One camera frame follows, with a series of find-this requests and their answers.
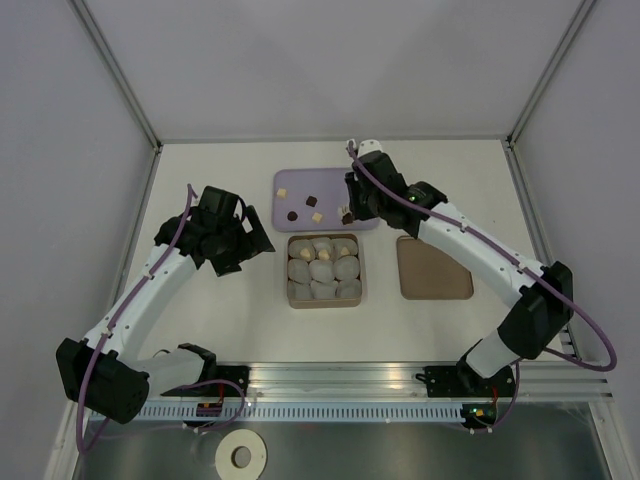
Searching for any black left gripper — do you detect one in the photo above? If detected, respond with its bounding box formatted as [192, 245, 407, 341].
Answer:
[210, 206, 273, 277]

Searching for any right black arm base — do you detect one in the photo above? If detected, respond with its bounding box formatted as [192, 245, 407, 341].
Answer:
[414, 365, 516, 399]

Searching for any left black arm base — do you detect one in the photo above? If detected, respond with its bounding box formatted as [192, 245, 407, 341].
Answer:
[176, 366, 250, 419]

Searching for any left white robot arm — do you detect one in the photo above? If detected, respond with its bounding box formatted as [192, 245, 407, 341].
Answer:
[56, 186, 275, 424]

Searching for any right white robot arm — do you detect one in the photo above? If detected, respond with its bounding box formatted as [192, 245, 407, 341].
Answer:
[345, 140, 574, 395]

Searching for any gold square chocolate tin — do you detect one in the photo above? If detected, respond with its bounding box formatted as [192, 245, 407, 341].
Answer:
[285, 234, 364, 309]

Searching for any white paper cup three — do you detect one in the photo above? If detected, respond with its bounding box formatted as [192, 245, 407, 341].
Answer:
[331, 238, 358, 260]

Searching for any lilac plastic tray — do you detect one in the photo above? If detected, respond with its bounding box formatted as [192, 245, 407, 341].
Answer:
[272, 168, 379, 232]

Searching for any white paper cup two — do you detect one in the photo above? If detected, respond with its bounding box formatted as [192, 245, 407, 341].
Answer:
[311, 237, 333, 260]

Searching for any white paper cup six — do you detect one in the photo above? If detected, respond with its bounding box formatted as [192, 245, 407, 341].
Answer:
[333, 255, 360, 281]

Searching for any white paper cup one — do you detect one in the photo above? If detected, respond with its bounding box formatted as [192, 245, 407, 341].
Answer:
[288, 239, 316, 262]

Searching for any white paper cup five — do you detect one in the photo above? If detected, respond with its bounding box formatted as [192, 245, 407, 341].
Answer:
[309, 259, 335, 284]

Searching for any white paper cup four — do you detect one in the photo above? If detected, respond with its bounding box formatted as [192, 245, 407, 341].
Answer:
[287, 258, 312, 284]

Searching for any white paper cup nine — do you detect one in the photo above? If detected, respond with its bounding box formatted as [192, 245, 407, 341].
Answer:
[336, 278, 362, 299]

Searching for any white paper cup seven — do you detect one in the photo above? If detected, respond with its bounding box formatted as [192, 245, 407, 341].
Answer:
[287, 281, 314, 300]

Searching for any gold tin lid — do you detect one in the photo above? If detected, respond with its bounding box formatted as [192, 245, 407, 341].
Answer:
[396, 236, 474, 301]

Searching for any white paper cup eight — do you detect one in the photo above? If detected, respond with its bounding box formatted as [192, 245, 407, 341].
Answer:
[310, 280, 339, 300]

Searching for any white tape roll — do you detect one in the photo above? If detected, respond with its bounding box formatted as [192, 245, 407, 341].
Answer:
[215, 429, 267, 480]

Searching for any white slotted cable duct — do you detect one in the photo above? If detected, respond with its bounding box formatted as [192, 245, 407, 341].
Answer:
[136, 401, 463, 423]

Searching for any right side aluminium rail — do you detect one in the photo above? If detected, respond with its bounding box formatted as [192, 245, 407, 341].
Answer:
[501, 140, 581, 360]

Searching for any aluminium rail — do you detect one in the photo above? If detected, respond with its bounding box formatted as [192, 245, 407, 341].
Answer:
[134, 361, 612, 402]
[501, 140, 581, 360]

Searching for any left aluminium frame post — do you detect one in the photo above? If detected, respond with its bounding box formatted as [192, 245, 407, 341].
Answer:
[68, 0, 162, 153]

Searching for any aluminium frame post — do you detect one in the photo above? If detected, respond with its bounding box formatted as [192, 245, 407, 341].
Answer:
[505, 0, 599, 149]
[68, 0, 162, 153]

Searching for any aluminium front rail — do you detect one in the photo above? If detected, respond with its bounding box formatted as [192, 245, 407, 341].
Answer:
[134, 361, 612, 402]

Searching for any right aluminium frame post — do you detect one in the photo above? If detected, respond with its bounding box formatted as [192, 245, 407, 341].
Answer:
[505, 0, 599, 149]

